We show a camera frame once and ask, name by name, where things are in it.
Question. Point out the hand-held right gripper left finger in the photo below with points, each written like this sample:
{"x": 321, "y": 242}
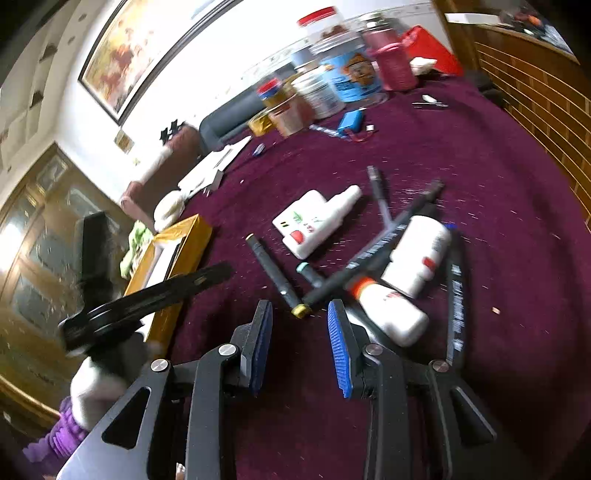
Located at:
{"x": 263, "y": 346}

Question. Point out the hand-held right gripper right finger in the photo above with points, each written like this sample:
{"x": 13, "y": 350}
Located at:
{"x": 339, "y": 355}

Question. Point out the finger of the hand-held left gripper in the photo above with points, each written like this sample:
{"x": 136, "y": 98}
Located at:
{"x": 184, "y": 286}

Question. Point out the gold cardboard box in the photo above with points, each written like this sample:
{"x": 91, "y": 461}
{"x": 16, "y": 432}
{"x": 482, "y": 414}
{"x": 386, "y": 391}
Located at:
{"x": 184, "y": 230}

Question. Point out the black marker gold cap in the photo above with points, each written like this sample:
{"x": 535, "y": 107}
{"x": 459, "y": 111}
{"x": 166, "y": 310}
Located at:
{"x": 332, "y": 290}

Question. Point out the white bottle orange cap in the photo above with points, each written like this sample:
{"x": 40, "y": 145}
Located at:
{"x": 392, "y": 311}

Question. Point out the black marker yellow tip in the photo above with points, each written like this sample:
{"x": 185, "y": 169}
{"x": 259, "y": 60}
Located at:
{"x": 272, "y": 270}

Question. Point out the black marker teal cap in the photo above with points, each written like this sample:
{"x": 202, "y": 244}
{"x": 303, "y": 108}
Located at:
{"x": 310, "y": 273}

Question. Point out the large white plastic bottle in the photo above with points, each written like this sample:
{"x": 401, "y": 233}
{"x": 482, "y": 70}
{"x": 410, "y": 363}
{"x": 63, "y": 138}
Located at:
{"x": 418, "y": 256}

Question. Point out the white glue bottle green print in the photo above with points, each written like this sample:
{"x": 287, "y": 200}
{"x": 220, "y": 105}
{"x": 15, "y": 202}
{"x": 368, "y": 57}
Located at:
{"x": 311, "y": 224}

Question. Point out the black marker blue tip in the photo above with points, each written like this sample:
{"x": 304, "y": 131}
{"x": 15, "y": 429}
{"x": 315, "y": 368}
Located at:
{"x": 457, "y": 295}

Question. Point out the black marker white lettering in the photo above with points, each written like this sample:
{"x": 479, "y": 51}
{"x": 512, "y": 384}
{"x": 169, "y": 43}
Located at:
{"x": 392, "y": 230}

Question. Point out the clear gel pen black grip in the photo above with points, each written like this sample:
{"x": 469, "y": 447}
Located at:
{"x": 377, "y": 194}

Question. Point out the person's left forearm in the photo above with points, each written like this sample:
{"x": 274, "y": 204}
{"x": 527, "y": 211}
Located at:
{"x": 57, "y": 438}

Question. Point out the person's left hand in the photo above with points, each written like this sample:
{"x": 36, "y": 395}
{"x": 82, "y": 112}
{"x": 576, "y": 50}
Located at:
{"x": 99, "y": 385}

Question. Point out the green packet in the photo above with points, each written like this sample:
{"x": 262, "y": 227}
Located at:
{"x": 136, "y": 240}

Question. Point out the wooden glass door cabinet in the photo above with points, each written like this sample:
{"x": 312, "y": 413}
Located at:
{"x": 41, "y": 221}

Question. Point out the white crumpled cloth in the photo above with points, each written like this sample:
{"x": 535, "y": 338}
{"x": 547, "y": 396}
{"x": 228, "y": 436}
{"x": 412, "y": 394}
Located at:
{"x": 168, "y": 208}

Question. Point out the white paper booklet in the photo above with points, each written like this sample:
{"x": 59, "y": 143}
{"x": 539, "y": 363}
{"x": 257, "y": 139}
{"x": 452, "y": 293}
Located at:
{"x": 217, "y": 161}

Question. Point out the pink brown armchair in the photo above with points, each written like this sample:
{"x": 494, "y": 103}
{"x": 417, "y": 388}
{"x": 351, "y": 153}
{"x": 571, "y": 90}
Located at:
{"x": 184, "y": 147}

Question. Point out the small blue pen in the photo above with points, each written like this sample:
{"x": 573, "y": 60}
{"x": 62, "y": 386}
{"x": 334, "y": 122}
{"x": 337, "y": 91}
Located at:
{"x": 259, "y": 149}

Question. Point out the yellow foil packet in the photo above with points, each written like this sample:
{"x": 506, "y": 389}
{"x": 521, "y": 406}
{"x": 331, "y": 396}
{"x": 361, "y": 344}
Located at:
{"x": 260, "y": 123}

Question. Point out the grey sofa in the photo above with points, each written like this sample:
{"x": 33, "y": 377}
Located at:
{"x": 231, "y": 110}

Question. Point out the orange contents jar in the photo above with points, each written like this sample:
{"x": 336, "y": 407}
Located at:
{"x": 290, "y": 117}

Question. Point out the blue striped pen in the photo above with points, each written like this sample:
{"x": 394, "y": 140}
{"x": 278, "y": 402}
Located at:
{"x": 323, "y": 130}

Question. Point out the framed painting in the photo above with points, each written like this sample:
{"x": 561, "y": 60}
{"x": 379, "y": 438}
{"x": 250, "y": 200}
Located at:
{"x": 138, "y": 46}

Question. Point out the blue lid jar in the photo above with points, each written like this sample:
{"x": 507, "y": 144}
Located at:
{"x": 273, "y": 91}

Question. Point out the blue battery pack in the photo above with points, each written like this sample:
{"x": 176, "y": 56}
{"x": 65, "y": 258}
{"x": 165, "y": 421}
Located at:
{"x": 353, "y": 121}

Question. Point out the white lidded tub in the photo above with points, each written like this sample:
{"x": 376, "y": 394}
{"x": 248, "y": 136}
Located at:
{"x": 318, "y": 92}

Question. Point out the blue cartoon label tub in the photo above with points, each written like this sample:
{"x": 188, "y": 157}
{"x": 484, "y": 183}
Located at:
{"x": 351, "y": 71}

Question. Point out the small white plastic piece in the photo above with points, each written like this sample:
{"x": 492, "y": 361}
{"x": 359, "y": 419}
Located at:
{"x": 429, "y": 98}

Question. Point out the red lid clear jar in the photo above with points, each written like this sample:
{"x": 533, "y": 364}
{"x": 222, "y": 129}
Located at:
{"x": 323, "y": 25}

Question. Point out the white tissue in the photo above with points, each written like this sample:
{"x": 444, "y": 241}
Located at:
{"x": 422, "y": 65}

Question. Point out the pink bottle knitted sleeve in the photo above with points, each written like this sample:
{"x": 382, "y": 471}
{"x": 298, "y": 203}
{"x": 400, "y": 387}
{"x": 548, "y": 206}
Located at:
{"x": 391, "y": 57}

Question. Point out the black bag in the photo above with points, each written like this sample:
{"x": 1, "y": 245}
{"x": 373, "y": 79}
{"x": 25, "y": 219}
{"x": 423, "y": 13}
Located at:
{"x": 487, "y": 90}

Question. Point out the red box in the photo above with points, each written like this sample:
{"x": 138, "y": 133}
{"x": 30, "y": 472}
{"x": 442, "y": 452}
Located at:
{"x": 434, "y": 48}

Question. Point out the wooden brick pattern counter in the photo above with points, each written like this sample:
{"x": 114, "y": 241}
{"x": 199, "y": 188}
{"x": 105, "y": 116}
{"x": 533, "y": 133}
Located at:
{"x": 540, "y": 92}

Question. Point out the flat white box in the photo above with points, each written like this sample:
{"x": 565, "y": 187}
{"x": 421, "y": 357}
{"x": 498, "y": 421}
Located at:
{"x": 471, "y": 17}

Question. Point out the assorted clutter on counter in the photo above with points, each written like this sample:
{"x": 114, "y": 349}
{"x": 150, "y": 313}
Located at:
{"x": 531, "y": 21}

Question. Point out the yellow wall plate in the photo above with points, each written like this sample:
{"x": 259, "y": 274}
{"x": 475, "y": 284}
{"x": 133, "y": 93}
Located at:
{"x": 123, "y": 141}

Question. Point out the black wall ornament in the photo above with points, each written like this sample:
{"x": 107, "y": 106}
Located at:
{"x": 171, "y": 130}

